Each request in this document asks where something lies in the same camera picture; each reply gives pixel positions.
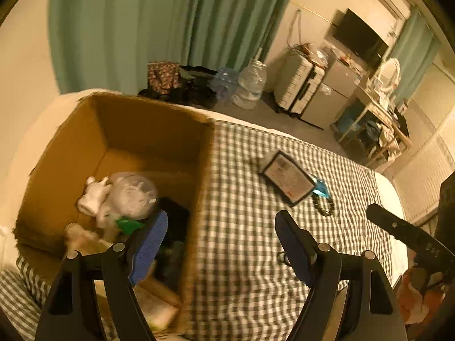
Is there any right hand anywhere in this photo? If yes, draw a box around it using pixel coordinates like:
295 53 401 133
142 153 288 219
396 266 445 325

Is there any green curtain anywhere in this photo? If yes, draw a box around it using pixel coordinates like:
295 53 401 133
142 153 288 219
49 0 289 95

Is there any large clear water jug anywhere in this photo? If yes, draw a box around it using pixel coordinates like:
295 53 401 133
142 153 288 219
232 59 267 110

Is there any blue water jug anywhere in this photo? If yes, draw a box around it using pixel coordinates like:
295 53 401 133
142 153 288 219
209 67 238 102

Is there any clear floss pick jar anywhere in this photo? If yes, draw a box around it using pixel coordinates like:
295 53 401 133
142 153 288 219
106 172 158 220

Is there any blue foil packet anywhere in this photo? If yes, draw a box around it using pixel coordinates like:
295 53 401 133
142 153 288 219
312 176 331 199

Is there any white desk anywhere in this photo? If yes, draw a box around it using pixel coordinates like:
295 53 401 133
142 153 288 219
337 85 413 168

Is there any wooden chair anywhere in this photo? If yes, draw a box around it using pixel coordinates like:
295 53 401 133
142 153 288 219
365 124 413 169

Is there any cardboard box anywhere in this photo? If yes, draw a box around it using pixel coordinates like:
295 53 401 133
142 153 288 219
14 90 214 334

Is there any black wall television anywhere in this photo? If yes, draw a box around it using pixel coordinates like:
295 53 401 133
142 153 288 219
333 9 389 69

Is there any tan medicine box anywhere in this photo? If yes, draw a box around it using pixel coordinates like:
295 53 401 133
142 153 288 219
64 223 113 255

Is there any oval vanity mirror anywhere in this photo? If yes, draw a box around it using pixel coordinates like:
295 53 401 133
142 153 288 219
376 58 401 95

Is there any silver foil pouch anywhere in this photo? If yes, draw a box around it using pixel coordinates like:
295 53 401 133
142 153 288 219
259 149 315 207

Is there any green white packet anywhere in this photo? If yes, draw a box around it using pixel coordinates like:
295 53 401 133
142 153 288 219
116 216 144 236

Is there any white ceramic figurine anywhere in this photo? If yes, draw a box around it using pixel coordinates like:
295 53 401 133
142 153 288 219
76 176 111 217

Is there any checkered green grey bedsheet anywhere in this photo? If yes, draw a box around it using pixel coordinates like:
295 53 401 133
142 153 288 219
1 121 393 340

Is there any floral patterned bag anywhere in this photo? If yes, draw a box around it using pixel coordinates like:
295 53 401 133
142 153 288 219
147 61 181 95

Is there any white suitcase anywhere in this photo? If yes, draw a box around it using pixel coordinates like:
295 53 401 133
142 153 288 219
273 52 325 115

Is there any grey mini fridge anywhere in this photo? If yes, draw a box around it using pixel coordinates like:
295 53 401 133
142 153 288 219
301 59 362 129

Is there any green white medicine box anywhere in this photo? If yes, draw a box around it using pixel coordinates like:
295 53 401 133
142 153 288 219
133 279 182 332

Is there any dark bead bracelet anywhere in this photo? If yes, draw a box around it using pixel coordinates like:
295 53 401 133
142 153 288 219
312 194 337 217

